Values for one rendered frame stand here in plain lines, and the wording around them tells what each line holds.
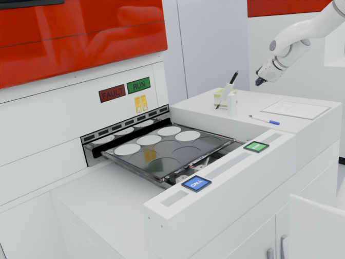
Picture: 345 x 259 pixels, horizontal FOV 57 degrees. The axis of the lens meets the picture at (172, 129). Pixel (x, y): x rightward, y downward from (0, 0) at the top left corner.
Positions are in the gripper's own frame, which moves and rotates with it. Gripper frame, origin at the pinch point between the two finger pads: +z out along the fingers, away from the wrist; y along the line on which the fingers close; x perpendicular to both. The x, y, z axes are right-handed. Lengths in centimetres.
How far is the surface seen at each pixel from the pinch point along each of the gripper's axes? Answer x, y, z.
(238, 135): -47, -15, -13
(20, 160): -77, -84, 9
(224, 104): -31.1, -20.9, -8.3
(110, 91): -41, -65, 2
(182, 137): -49, -32, 0
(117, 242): -97, -48, -15
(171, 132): -44, -36, 7
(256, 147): -62, -19, -32
